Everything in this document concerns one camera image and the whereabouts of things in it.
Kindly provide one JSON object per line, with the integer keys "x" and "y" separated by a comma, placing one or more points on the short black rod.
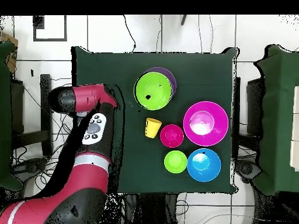
{"x": 183, "y": 19}

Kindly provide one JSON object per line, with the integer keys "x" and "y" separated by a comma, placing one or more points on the green-clothed side table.
{"x": 280, "y": 116}
{"x": 4, "y": 116}

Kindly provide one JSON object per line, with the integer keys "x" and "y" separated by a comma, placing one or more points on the purple plastic bowl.
{"x": 172, "y": 78}

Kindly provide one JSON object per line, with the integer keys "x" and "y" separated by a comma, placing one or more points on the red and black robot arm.
{"x": 88, "y": 177}

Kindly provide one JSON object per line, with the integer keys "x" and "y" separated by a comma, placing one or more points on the black metal stand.
{"x": 237, "y": 105}
{"x": 45, "y": 81}

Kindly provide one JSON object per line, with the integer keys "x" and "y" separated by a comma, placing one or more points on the black pedestal leg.
{"x": 30, "y": 166}
{"x": 247, "y": 169}

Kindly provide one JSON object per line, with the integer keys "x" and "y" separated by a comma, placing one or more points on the cardboard box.
{"x": 12, "y": 63}

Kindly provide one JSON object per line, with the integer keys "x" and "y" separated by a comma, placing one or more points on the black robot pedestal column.
{"x": 151, "y": 210}

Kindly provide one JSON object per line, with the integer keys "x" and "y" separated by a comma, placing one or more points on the small green plastic bowl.
{"x": 175, "y": 162}

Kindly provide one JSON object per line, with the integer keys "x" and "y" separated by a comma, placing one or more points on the large green plastic bowl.
{"x": 153, "y": 86}

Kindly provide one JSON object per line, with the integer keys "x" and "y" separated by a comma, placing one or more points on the small red plastic bowl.
{"x": 171, "y": 136}

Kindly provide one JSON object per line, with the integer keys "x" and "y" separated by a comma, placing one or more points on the black box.
{"x": 254, "y": 105}

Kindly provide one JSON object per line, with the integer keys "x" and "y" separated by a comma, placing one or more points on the large pink plastic bowl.
{"x": 217, "y": 116}

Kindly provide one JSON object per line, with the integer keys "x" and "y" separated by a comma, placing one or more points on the dark green table cloth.
{"x": 186, "y": 65}

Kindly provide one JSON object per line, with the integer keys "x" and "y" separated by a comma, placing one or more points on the blue plastic bowl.
{"x": 210, "y": 172}

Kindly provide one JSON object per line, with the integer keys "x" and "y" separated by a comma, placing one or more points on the yellow plastic cup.
{"x": 151, "y": 129}

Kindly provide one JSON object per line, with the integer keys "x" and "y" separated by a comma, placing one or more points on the black square floor frame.
{"x": 50, "y": 40}

